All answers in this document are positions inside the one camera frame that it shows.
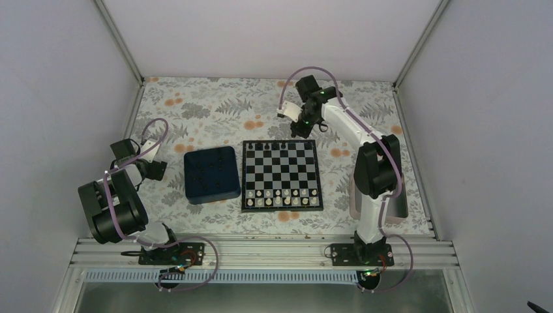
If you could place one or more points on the grey slotted cable duct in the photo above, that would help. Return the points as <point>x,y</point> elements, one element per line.
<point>232,276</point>

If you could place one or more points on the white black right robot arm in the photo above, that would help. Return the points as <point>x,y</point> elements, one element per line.
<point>377,171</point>

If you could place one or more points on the black white chessboard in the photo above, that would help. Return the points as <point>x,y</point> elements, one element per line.
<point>296,167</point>

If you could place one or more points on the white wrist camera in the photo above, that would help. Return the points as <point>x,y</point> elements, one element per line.
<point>290,110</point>
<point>149,150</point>

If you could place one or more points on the floral patterned table cloth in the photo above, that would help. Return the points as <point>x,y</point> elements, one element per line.
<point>200,113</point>

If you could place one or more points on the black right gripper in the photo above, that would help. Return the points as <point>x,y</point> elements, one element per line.
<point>304,133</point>

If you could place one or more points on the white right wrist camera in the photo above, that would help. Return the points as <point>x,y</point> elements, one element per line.
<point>290,110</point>

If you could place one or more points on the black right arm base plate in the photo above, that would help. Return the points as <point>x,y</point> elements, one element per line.
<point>361,255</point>

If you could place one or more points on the white chess pieces front row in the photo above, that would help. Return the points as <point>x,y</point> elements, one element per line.
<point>273,198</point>

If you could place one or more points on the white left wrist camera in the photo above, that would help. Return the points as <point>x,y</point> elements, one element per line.
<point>149,150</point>

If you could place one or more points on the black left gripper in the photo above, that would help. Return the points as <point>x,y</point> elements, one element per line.
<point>152,173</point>

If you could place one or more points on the dark blue plastic tray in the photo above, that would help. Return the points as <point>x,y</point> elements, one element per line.
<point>211,175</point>

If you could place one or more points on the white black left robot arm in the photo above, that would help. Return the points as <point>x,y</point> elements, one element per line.
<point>113,208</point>

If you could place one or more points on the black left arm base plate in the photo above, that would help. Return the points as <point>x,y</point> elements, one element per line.
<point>186,254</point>

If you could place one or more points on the aluminium mounting rail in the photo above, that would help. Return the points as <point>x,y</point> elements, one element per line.
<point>293,252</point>

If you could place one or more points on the silver metal tray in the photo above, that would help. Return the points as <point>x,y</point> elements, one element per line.
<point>397,209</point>

